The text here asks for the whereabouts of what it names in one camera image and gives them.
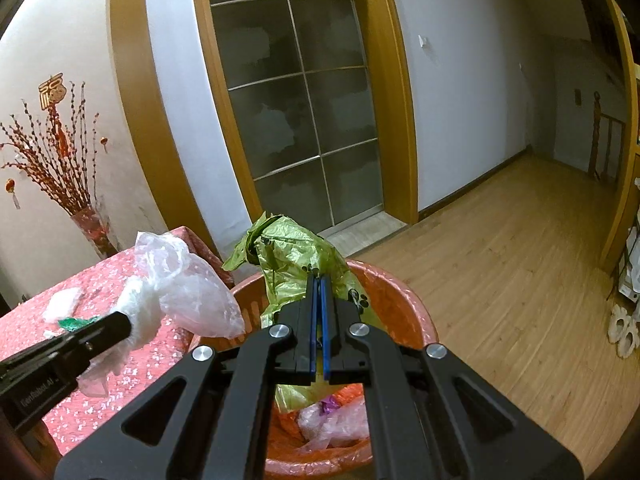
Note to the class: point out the wooden doorway frame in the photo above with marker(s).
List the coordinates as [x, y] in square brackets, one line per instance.
[620, 185]

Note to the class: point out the small white plastic wrapper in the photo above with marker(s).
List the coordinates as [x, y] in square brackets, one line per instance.
[62, 302]

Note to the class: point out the white plush slipper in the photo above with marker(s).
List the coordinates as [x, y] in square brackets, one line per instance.
[619, 325]
[629, 340]

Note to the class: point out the orange plastic basket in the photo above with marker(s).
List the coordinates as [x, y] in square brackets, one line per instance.
[400, 320]

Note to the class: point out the frosted glass sliding door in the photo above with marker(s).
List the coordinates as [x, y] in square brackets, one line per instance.
[300, 110]

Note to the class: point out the green plastic bag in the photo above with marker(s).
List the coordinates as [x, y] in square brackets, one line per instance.
[290, 255]

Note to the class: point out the translucent white plastic bag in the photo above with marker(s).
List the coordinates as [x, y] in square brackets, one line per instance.
[190, 295]

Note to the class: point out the purple plastic bag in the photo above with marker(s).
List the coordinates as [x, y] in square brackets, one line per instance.
[329, 404]

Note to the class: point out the pink floral tablecloth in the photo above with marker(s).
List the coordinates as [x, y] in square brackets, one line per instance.
[160, 355]

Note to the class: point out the wooden door frame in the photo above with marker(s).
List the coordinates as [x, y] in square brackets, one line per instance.
[395, 110]

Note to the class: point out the red berry branches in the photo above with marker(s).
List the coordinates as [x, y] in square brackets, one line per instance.
[65, 180]

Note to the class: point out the clear plastic bag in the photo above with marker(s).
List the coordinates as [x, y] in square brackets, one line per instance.
[340, 425]

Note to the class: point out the green plastic scrap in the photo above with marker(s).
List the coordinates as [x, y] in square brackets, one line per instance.
[75, 323]

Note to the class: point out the wooden wall trim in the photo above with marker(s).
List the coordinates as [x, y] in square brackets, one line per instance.
[135, 85]

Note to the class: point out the small white wall switch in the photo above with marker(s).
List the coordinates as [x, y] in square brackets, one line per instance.
[424, 42]

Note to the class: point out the glass vase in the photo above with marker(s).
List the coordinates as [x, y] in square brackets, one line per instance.
[92, 230]

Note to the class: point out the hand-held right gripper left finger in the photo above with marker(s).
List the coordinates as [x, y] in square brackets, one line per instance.
[312, 340]

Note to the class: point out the red hanging tassel ornament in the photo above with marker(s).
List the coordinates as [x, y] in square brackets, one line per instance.
[52, 92]

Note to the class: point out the wooden stair railing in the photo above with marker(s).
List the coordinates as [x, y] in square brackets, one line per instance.
[596, 130]

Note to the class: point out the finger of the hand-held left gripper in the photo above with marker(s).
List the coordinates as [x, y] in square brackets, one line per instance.
[100, 332]

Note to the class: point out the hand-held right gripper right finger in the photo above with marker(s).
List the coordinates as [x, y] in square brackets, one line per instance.
[326, 340]

